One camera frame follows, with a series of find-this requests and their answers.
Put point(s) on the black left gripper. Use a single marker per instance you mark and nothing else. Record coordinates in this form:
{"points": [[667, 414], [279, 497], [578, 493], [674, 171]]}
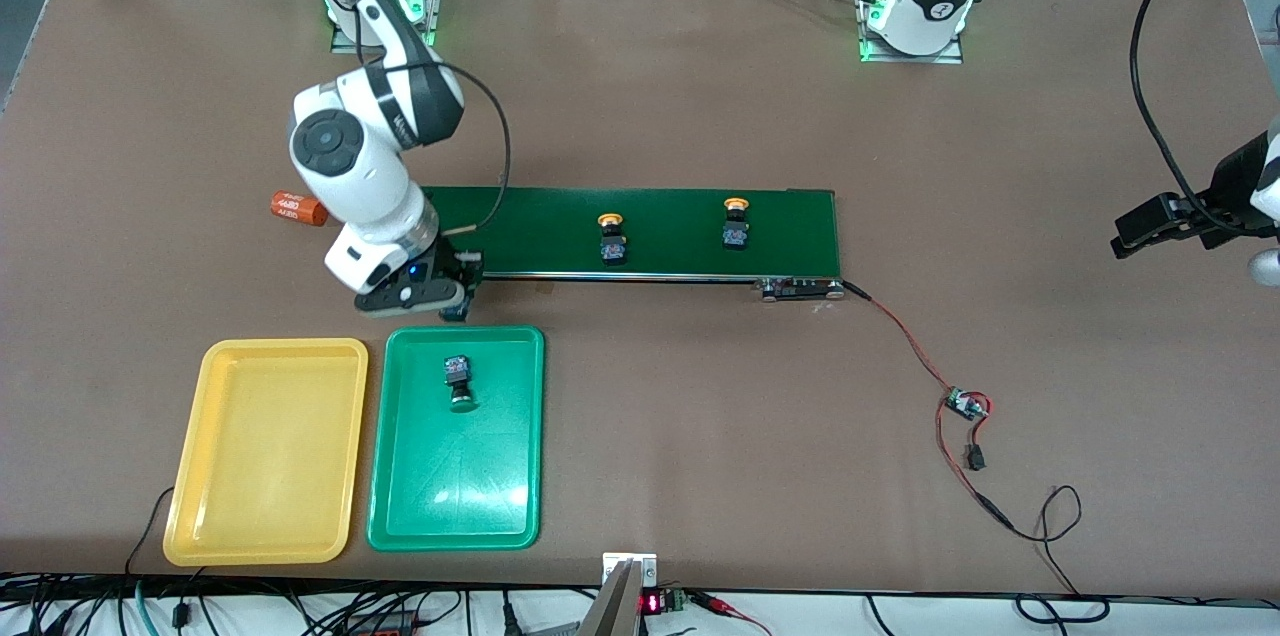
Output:
{"points": [[1228, 188]]}

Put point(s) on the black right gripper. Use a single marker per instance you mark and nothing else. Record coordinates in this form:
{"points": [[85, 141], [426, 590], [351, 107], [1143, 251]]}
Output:
{"points": [[447, 266]]}

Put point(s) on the yellow push button switch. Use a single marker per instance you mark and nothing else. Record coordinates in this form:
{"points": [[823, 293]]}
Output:
{"points": [[737, 226], [612, 241]]}

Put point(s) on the orange cylinder with white print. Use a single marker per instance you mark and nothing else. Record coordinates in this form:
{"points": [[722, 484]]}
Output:
{"points": [[295, 207]]}

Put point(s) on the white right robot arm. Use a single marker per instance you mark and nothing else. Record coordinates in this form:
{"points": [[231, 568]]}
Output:
{"points": [[370, 166]]}

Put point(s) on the green plastic tray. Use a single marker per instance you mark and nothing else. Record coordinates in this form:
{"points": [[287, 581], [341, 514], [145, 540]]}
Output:
{"points": [[455, 476]]}

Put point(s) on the green conveyor belt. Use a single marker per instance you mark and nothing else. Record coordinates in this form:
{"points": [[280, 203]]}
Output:
{"points": [[680, 256]]}

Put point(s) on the yellow plastic tray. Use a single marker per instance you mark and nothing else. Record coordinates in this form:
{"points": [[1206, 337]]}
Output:
{"points": [[265, 446]]}

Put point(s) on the small green circuit board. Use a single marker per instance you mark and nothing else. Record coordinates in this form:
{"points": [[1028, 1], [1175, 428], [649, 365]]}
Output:
{"points": [[965, 404]]}

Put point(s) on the small black plug connector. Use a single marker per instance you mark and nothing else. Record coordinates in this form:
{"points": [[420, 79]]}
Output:
{"points": [[975, 459]]}

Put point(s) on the red LED display module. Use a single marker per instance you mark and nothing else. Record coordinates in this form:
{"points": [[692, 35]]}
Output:
{"points": [[655, 603]]}

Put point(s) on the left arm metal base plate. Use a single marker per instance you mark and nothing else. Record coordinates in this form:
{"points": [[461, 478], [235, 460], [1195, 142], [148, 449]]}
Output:
{"points": [[910, 58]]}

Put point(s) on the small metal bracket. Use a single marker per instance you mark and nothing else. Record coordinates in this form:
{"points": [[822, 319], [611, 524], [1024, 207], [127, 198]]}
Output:
{"points": [[628, 563]]}

